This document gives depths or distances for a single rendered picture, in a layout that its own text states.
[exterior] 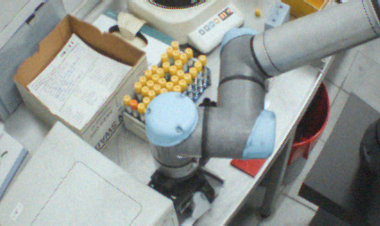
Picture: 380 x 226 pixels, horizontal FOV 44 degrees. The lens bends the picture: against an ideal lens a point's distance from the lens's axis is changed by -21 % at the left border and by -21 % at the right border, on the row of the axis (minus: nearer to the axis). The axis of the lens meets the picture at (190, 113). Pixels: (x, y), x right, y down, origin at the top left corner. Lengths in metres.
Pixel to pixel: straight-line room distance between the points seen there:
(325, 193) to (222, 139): 0.42
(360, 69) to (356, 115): 1.31
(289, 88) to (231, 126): 0.56
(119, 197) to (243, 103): 0.25
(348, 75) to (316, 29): 1.74
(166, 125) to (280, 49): 0.21
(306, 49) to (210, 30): 0.62
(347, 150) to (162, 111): 0.55
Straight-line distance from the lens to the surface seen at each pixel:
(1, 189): 1.29
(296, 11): 1.51
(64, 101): 1.33
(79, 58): 1.39
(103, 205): 0.93
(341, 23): 0.80
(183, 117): 0.82
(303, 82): 1.40
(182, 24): 1.36
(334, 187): 1.19
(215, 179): 1.21
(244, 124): 0.84
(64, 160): 0.98
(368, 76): 2.58
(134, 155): 1.29
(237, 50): 0.90
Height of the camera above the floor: 2.02
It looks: 59 degrees down
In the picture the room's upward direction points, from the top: 5 degrees counter-clockwise
